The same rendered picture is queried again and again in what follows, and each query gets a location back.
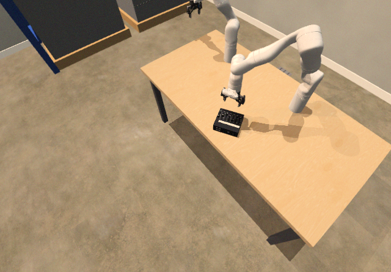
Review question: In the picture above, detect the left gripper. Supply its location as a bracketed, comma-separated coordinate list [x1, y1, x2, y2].
[221, 91, 246, 107]

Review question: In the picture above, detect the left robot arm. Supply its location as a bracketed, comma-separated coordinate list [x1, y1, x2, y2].
[222, 25, 324, 113]

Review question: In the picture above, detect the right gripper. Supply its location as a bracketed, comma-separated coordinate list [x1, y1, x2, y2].
[186, 0, 202, 18]

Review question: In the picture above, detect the black lighting desk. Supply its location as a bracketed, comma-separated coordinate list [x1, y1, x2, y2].
[213, 108, 244, 137]

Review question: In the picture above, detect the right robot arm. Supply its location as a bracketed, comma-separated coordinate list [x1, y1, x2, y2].
[213, 0, 240, 63]

